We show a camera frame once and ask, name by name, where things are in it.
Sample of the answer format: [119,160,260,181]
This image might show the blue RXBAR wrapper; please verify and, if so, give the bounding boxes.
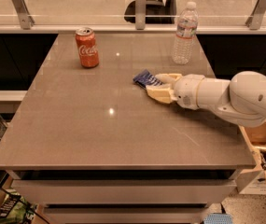
[133,70,162,89]

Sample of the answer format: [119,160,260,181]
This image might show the right metal railing post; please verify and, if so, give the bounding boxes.
[245,0,266,30]

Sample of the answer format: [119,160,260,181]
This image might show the grey drawer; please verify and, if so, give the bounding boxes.
[12,180,236,204]
[44,207,209,224]

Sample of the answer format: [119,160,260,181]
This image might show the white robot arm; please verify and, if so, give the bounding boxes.
[146,71,266,127]

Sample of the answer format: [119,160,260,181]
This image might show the black office chair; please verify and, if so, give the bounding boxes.
[124,0,176,24]

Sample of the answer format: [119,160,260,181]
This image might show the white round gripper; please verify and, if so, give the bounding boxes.
[146,74,205,110]

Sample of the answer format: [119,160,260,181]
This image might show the lower grey drawer front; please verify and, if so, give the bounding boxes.
[44,207,209,224]

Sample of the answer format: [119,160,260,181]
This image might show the blue mesh basket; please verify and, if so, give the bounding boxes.
[203,214,233,224]

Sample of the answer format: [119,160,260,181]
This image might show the upper grey drawer front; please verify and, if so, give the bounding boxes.
[12,180,236,204]

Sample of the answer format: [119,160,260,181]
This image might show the red Coca-Cola can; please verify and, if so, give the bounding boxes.
[76,27,99,68]

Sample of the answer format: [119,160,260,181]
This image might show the left metal railing post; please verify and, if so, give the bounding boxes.
[11,0,35,30]

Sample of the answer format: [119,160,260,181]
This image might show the middle metal railing post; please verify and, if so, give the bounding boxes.
[135,0,146,30]

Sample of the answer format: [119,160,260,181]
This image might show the glass railing panel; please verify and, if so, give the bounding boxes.
[0,0,266,26]

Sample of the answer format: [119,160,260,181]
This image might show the metal railing post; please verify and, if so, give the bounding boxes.
[135,0,146,30]
[245,0,266,30]
[11,0,35,30]

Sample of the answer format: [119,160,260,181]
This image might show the green snack bag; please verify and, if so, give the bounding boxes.
[0,189,37,224]

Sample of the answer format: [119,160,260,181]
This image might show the clear plastic water bottle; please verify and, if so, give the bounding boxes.
[172,1,198,64]

